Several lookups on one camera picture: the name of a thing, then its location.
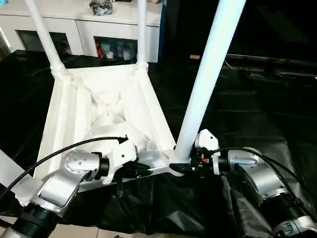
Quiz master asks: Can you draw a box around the black table mat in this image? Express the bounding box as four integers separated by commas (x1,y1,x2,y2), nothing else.
0,49,317,236

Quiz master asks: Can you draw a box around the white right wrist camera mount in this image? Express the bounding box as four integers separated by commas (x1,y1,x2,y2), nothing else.
195,128,220,176

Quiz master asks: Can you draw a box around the black bundle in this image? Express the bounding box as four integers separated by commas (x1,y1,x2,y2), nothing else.
88,0,115,16

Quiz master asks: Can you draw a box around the white glass-door cabinet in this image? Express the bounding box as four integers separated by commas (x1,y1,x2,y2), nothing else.
0,0,164,63

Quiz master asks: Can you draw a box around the white plastic table top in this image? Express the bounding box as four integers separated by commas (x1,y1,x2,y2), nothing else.
14,61,191,207

